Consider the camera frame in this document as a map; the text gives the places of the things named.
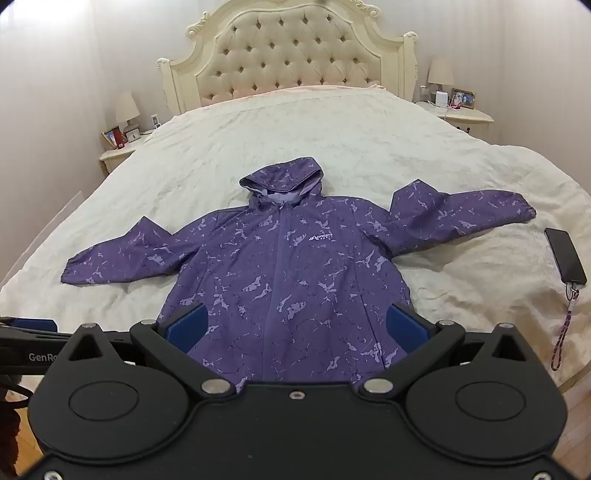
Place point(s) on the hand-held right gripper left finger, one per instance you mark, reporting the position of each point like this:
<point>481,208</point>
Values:
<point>187,325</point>

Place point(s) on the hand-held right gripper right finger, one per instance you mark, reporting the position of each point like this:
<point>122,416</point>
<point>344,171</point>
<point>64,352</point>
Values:
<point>406,324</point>

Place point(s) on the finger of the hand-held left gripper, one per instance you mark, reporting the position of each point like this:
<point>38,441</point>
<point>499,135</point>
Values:
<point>32,324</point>

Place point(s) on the purple patterned hooded jacket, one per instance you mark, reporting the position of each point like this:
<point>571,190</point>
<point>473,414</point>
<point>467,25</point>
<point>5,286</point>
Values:
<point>277,258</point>

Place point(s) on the black smartphone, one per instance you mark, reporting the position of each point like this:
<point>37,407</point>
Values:
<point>564,254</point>

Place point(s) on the cream nightstand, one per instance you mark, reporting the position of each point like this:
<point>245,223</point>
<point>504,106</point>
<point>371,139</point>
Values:
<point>115,157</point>
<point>471,115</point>

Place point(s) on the small desk clock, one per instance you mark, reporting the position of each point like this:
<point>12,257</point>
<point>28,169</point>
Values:
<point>133,135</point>

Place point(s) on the cream bedspread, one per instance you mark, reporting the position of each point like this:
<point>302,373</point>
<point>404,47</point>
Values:
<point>323,134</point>

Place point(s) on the white table lamp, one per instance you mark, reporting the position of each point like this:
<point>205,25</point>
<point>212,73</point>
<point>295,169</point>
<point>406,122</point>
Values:
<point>126,107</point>
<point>441,71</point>

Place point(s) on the small white device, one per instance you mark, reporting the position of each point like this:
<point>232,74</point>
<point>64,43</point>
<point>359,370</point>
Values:
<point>441,98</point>

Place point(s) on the pink blanket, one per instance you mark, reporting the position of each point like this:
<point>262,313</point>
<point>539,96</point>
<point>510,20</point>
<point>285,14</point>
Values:
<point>217,97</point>

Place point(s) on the cream tufted headboard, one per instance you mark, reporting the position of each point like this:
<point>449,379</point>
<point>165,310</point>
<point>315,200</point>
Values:
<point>295,46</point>

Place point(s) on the red picture frame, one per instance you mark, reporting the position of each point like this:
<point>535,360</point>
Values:
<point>117,137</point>

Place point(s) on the white wall switch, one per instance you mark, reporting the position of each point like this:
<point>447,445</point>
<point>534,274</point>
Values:
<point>156,121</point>

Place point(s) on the white wall outlet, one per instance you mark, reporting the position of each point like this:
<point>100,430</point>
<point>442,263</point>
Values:
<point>424,92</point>

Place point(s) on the wooden photo frame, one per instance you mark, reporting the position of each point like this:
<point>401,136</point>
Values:
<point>463,98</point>

